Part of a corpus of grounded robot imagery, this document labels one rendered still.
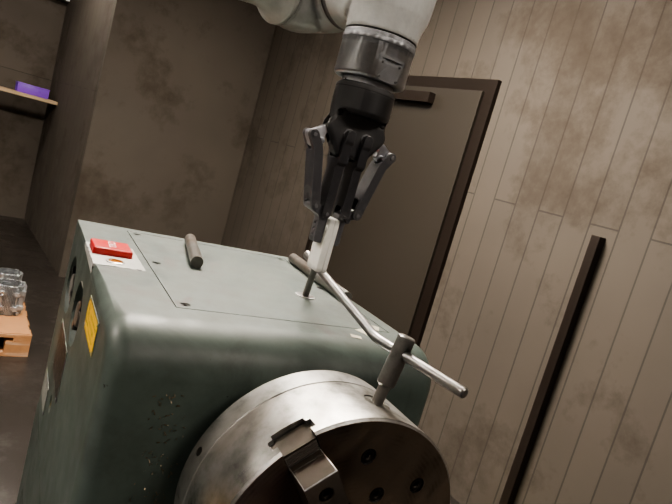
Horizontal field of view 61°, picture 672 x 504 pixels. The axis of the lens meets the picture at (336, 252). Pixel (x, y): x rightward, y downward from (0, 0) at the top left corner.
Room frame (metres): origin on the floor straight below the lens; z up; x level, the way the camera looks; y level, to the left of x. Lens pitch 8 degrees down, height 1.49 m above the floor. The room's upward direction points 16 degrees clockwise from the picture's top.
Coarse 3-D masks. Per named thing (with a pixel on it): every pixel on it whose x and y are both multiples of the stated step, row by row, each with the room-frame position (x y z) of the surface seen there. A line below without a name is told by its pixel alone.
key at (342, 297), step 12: (324, 276) 0.78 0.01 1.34; (336, 288) 0.76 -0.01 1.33; (348, 300) 0.74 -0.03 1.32; (360, 312) 0.72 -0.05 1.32; (360, 324) 0.70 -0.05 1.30; (372, 336) 0.68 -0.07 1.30; (384, 348) 0.67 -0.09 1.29; (408, 360) 0.63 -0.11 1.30; (420, 360) 0.63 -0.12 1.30; (432, 372) 0.61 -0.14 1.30; (444, 384) 0.59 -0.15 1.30; (456, 384) 0.58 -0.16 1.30
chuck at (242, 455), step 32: (320, 384) 0.65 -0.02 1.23; (352, 384) 0.68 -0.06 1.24; (256, 416) 0.60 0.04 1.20; (288, 416) 0.59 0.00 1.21; (320, 416) 0.58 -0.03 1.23; (352, 416) 0.59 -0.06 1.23; (384, 416) 0.61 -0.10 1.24; (224, 448) 0.59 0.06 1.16; (256, 448) 0.56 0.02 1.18; (320, 448) 0.56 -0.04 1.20; (352, 448) 0.58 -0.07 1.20; (384, 448) 0.60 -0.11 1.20; (416, 448) 0.63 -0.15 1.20; (192, 480) 0.59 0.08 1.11; (224, 480) 0.55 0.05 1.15; (256, 480) 0.53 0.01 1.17; (288, 480) 0.55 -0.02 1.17; (352, 480) 0.59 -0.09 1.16; (384, 480) 0.61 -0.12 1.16; (416, 480) 0.64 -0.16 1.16; (448, 480) 0.66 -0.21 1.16
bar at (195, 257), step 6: (192, 234) 1.15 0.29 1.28; (186, 240) 1.11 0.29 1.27; (192, 240) 1.08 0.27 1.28; (186, 246) 1.08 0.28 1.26; (192, 246) 1.03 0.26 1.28; (198, 246) 1.07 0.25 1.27; (192, 252) 0.99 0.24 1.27; (198, 252) 0.99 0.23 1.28; (192, 258) 0.96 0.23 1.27; (198, 258) 0.96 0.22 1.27; (192, 264) 0.96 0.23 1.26; (198, 264) 0.96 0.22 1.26
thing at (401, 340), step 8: (400, 336) 0.65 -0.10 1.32; (408, 336) 0.66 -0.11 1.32; (400, 344) 0.64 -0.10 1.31; (408, 344) 0.64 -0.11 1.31; (392, 352) 0.65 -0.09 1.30; (400, 352) 0.64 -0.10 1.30; (392, 360) 0.64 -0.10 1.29; (400, 360) 0.64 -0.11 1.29; (384, 368) 0.65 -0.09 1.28; (392, 368) 0.64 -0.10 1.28; (400, 368) 0.64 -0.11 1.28; (384, 376) 0.64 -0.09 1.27; (392, 376) 0.64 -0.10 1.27; (384, 384) 0.64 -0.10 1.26; (392, 384) 0.64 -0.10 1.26; (376, 392) 0.64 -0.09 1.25; (384, 392) 0.64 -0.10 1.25; (376, 400) 0.64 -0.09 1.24; (384, 400) 0.64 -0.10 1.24
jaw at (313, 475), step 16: (288, 432) 0.58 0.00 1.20; (304, 432) 0.57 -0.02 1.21; (272, 448) 0.56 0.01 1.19; (288, 448) 0.55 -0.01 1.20; (304, 448) 0.55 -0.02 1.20; (288, 464) 0.55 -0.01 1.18; (304, 464) 0.54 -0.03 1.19; (320, 464) 0.54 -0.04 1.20; (304, 480) 0.52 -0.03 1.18; (320, 480) 0.52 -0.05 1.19; (336, 480) 0.53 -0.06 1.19; (304, 496) 0.52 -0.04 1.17; (320, 496) 0.52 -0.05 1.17; (336, 496) 0.53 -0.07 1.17
